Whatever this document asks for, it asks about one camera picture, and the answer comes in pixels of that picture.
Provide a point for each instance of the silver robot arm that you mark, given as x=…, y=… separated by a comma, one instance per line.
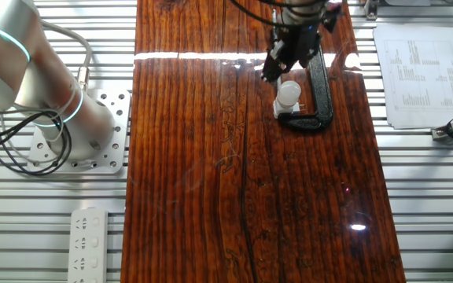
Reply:
x=10, y=67

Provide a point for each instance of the white LED light bulb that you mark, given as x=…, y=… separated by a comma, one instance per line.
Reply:
x=289, y=92

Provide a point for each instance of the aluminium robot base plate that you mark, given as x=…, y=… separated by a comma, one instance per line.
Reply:
x=118, y=129

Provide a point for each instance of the white lamp socket adapter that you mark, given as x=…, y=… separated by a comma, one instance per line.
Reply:
x=279, y=112

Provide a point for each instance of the white power strip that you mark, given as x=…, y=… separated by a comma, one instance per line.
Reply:
x=89, y=243

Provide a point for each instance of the small aluminium bracket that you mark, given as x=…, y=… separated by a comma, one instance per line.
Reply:
x=371, y=9

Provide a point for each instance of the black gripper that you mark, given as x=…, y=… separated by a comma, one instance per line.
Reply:
x=299, y=41

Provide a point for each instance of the printed paper sheet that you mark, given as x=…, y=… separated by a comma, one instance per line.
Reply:
x=419, y=78

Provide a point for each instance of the brown wooden board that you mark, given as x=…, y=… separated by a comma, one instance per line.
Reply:
x=211, y=177

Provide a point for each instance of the black C-clamp with steel screw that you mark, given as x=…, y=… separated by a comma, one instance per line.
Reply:
x=322, y=102

